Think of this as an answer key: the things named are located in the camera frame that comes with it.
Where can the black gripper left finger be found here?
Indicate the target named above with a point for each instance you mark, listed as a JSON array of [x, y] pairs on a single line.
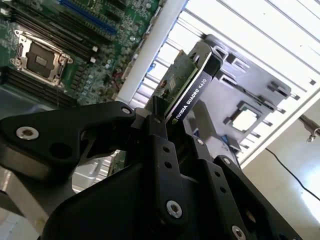
[[62, 130]]

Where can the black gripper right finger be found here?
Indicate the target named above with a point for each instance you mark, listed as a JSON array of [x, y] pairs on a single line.
[[215, 180]]

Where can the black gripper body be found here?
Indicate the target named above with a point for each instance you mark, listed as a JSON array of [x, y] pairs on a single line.
[[112, 212]]

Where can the green graphics card black cooler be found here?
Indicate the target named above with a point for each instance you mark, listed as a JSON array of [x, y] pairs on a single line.
[[190, 95]]

